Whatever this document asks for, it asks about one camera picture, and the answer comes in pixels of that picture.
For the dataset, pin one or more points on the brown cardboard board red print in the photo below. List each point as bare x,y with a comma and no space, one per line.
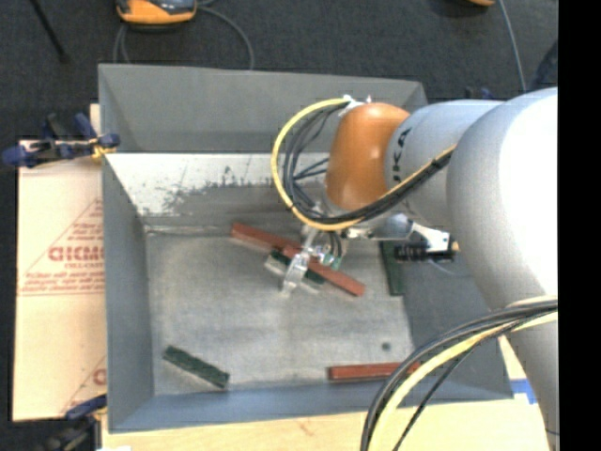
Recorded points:
56,336

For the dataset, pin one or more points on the black cylinder on white bracket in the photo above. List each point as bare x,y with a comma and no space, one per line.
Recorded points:
425,252

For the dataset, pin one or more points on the grey metal bin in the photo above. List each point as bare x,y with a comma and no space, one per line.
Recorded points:
235,317

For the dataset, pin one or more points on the red-brown flat block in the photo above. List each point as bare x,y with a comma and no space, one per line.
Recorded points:
256,237
361,372

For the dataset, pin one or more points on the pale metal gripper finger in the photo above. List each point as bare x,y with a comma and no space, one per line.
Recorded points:
274,264
295,273

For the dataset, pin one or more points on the dark green flat block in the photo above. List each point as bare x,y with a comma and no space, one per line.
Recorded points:
313,277
195,366
394,275

